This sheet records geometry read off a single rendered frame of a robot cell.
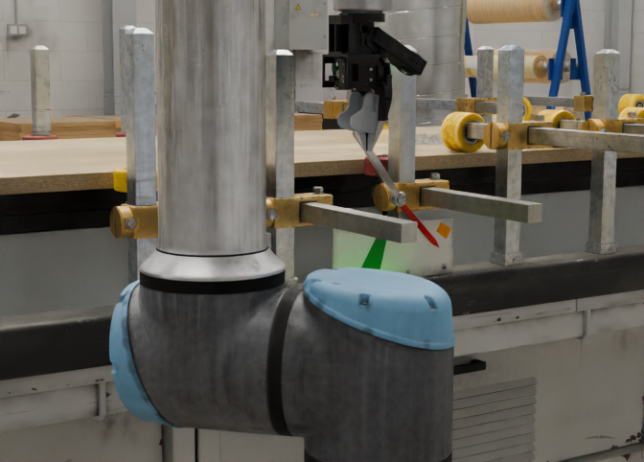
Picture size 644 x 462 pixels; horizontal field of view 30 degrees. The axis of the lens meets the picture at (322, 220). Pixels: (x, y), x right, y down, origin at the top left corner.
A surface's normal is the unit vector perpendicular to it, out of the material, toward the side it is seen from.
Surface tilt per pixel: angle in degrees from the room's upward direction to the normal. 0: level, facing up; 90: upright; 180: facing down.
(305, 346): 62
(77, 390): 90
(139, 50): 90
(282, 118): 90
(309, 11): 90
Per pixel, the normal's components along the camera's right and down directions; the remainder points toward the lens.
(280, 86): 0.54, 0.11
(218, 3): 0.29, 0.13
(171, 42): -0.61, 0.11
